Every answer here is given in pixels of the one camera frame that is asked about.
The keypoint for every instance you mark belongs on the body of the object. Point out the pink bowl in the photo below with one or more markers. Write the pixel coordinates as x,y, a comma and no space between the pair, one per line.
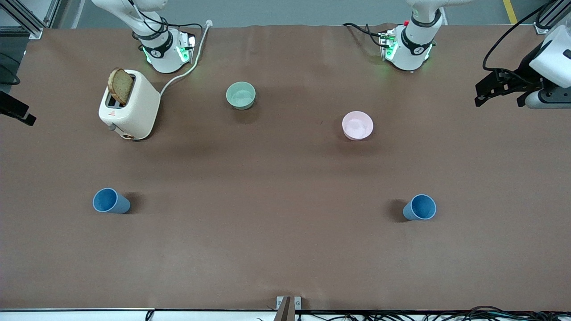
357,126

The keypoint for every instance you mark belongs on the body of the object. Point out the brown bread slice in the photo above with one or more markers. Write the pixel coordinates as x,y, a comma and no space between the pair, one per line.
120,87

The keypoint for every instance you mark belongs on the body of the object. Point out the cream white toaster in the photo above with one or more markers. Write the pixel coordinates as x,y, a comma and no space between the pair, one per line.
138,111

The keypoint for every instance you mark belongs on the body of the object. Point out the green bowl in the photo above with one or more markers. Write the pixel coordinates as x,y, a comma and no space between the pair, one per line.
241,96

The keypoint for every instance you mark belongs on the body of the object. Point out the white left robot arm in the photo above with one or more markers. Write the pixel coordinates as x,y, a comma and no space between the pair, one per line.
412,44

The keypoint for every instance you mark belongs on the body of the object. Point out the aluminium frame profile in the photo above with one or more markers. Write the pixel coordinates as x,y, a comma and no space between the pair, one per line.
545,20
26,20

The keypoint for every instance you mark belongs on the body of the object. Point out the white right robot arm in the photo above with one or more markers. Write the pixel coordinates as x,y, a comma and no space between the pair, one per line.
163,60

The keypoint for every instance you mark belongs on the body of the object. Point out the metal bracket with post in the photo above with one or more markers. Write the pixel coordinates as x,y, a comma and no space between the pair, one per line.
288,304

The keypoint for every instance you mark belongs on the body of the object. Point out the blue plastic cup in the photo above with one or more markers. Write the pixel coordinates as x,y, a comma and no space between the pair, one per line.
109,201
421,208

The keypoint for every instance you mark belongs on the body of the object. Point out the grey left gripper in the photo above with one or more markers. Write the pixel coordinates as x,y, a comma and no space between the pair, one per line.
524,67

